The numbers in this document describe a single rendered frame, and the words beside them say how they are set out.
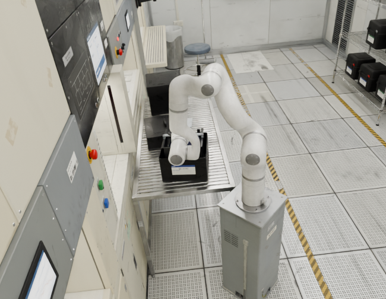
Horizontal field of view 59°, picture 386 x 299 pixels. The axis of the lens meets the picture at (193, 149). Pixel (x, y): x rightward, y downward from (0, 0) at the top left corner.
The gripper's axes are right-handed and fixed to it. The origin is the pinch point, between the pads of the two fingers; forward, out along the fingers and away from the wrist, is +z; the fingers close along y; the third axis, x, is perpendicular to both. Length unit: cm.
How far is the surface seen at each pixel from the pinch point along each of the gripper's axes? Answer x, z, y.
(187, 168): -19.6, -13.2, 2.4
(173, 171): -21.5, -13.2, -6.2
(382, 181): -106, 73, 162
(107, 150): -16, 1, -48
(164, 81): -4, 79, -21
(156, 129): -19.6, 31.3, -22.5
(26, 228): 49, -121, -17
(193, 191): -29.9, -21.7, 5.9
